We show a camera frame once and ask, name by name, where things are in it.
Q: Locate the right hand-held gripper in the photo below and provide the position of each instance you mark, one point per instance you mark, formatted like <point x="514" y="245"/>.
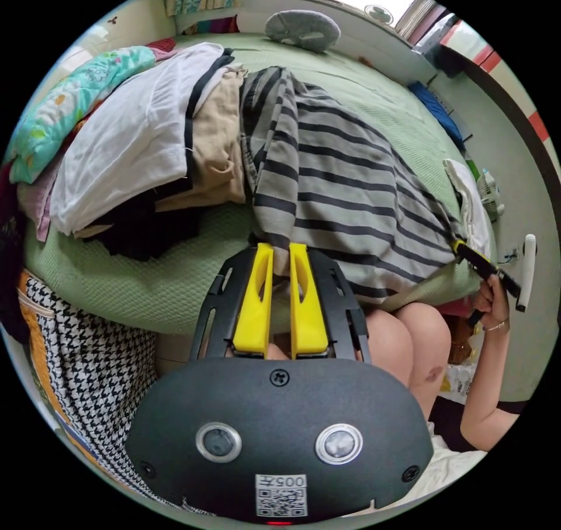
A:
<point x="484" y="267"/>

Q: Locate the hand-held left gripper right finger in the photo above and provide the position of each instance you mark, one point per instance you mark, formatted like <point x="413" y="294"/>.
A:
<point x="309" y="315"/>

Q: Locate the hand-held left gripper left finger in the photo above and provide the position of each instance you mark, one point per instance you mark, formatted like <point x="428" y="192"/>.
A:
<point x="256" y="311"/>

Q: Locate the black and gray striped shirt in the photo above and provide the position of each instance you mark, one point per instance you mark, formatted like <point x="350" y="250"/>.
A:
<point x="350" y="188"/>

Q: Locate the person's right forearm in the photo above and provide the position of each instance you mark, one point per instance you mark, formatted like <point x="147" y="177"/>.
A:
<point x="484" y="385"/>

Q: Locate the person's right hand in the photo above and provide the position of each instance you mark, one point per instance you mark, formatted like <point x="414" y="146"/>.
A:
<point x="493" y="304"/>

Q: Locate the white folded garment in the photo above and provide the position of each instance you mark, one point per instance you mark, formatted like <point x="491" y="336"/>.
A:
<point x="471" y="201"/>

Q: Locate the small white desk fan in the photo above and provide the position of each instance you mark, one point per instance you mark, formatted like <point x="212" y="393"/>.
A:
<point x="488" y="192"/>

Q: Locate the person's body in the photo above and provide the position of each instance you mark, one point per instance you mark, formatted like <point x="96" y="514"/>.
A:
<point x="394" y="346"/>

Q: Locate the bed with green mat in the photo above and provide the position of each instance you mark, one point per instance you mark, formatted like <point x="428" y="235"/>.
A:
<point x="144" y="293"/>

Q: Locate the blue cloth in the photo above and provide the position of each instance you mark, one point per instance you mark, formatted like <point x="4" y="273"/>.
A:
<point x="438" y="111"/>

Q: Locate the houndstooth patterned cloth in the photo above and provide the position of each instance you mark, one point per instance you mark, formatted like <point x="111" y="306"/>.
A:
<point x="87" y="363"/>

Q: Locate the pile of clothes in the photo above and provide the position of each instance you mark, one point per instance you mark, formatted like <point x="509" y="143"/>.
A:
<point x="131" y="144"/>

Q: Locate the gray round cushion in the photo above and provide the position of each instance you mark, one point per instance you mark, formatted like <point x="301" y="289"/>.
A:
<point x="302" y="30"/>

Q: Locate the teal floral quilt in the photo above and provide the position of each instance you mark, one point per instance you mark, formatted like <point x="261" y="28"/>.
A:
<point x="61" y="105"/>

